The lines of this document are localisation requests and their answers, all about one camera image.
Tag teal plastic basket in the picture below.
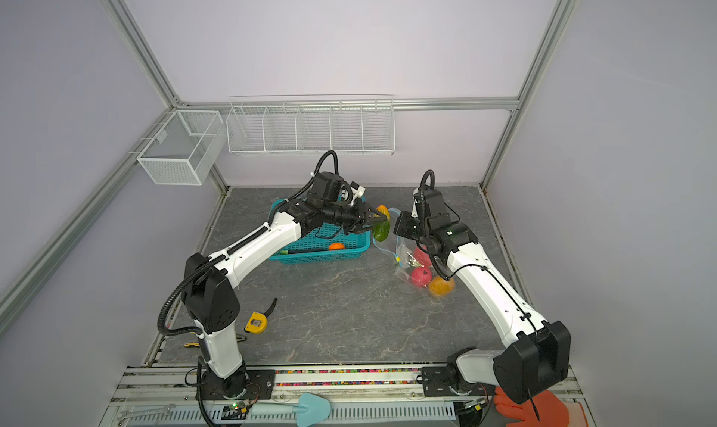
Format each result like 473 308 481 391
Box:
269 224 371 265

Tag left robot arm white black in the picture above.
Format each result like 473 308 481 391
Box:
157 165 388 399

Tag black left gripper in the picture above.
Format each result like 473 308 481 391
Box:
324 197 388 235

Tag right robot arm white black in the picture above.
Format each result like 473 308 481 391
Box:
394 169 571 404

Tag white wire wall rack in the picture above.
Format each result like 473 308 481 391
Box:
226 94 396 156

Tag teal silicone spatula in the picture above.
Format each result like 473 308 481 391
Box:
249 393 332 427

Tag white mesh wall box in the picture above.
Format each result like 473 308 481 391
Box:
138 110 227 186

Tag silver wrench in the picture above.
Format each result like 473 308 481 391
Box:
117 404 177 427

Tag yellow tape measure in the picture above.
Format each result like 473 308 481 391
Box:
245 298 278 335

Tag orange gloved hand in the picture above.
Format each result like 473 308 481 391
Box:
494 387 569 427

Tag clear zip top bag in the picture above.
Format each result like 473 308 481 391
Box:
372 207 438 294

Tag red pepper toy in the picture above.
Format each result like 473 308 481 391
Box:
413 248 432 268

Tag pink dragon fruit toy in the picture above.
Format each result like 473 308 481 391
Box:
409 267 432 288

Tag dark thin eggplant toy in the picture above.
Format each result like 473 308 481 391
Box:
278 249 328 255

